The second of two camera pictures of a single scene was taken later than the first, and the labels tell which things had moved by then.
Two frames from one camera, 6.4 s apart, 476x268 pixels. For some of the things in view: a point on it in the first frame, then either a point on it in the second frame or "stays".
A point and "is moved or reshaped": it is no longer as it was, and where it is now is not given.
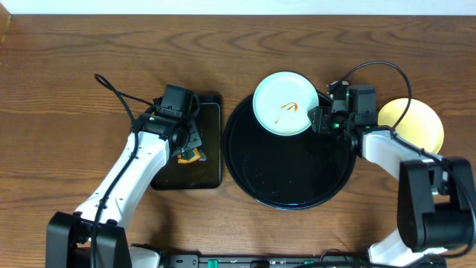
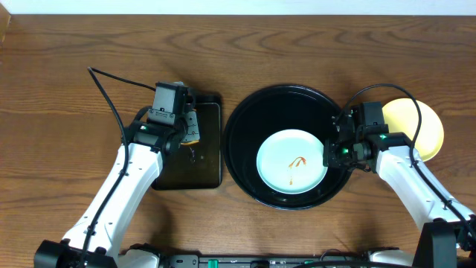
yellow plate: [420, 125] stays
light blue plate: [281, 103] to [291, 161]
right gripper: [320, 123] to [330, 158]
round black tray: [303, 171] stays
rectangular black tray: [202, 175] stays
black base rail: [265, 261] stays
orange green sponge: [188, 155] is moved or reshaped
